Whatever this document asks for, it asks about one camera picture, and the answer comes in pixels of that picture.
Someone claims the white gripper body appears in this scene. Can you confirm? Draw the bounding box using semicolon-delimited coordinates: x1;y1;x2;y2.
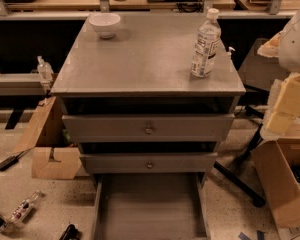
263;78;300;134

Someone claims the clear plastic water bottle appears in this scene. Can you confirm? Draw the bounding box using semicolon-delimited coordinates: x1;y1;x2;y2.
191;8;221;78

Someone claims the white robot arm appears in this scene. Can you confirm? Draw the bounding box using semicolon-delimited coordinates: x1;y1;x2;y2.
258;9;300;140

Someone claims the small white pump bottle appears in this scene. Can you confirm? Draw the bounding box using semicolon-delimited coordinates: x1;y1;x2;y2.
227;46;236;59

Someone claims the grey drawer cabinet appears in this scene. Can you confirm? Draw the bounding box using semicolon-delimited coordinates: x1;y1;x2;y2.
50;11;247;240

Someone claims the grey open bottom drawer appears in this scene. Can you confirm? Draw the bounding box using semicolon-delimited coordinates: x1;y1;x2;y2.
91;173;211;240

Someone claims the grey middle drawer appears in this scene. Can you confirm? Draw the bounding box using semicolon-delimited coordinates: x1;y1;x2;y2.
80;152;217;174

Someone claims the grey top drawer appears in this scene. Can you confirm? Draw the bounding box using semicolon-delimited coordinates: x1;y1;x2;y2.
62;114;234;143

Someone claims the clear bottle on shelf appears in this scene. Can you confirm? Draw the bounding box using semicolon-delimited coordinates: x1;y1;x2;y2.
37;56;53;81

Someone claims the plastic bottle on floor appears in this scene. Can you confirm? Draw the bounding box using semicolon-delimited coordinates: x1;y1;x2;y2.
0;190;44;233

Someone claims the black folding side table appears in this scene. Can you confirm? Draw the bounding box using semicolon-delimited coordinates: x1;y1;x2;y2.
214;38;288;207

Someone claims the brown cardboard box right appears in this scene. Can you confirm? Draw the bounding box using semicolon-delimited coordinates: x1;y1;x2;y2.
251;124;300;240

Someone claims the brown cardboard box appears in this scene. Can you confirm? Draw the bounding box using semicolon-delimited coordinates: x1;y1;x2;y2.
14;97;86;180
251;124;300;240

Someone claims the white ceramic bowl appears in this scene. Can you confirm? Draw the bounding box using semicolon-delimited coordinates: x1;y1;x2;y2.
88;13;121;39

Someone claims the brown cardboard box left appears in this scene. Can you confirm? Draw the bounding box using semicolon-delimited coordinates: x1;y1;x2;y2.
14;97;86;180

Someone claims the black object on floor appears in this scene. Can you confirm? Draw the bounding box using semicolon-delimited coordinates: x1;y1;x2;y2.
59;224;79;240

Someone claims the grey low shelf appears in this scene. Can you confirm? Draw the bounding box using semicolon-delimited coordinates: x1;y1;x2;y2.
0;73;52;96

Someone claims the black power adapter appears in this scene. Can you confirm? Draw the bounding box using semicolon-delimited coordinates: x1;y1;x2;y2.
0;156;18;171

